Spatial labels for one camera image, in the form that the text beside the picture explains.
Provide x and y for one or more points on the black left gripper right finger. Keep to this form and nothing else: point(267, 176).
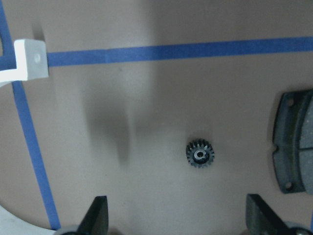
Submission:
point(261, 219)

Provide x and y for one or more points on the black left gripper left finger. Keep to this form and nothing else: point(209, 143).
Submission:
point(96, 220)

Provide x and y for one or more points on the small black bearing gear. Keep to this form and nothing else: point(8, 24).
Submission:
point(199, 153)

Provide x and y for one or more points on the dark brake pad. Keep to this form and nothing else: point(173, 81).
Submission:
point(293, 138)

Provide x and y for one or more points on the white curved plastic part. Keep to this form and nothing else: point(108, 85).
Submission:
point(31, 63)

